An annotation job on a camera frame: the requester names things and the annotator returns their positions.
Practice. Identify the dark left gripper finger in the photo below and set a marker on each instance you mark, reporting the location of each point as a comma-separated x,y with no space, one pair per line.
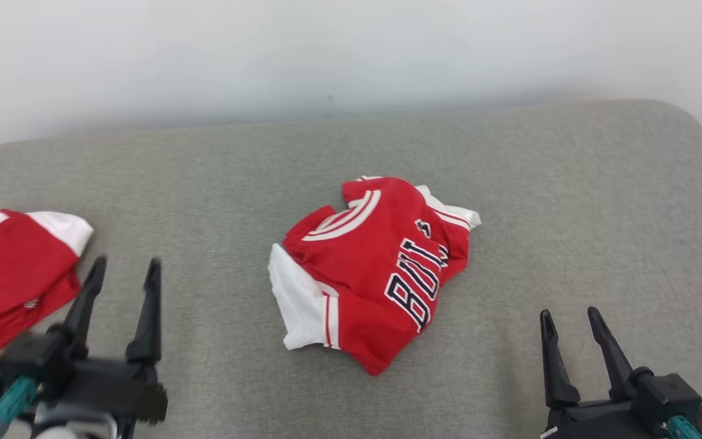
148,323
86,305

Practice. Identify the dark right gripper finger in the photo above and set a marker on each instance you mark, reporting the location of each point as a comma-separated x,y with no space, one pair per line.
616,366
555,372

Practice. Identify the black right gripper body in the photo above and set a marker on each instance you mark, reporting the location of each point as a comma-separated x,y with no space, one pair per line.
619,421

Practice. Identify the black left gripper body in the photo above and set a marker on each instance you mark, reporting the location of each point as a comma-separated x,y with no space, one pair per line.
101,387

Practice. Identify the red shorts with white stripe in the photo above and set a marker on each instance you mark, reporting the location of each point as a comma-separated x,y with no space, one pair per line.
10,274

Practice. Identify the red jersey with navy lettering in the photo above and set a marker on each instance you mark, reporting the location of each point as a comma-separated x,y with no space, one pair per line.
375,274

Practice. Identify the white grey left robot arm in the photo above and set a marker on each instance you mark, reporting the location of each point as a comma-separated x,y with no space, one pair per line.
58,434

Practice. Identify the grey fabric sofa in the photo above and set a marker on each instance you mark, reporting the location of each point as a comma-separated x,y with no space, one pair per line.
205,183

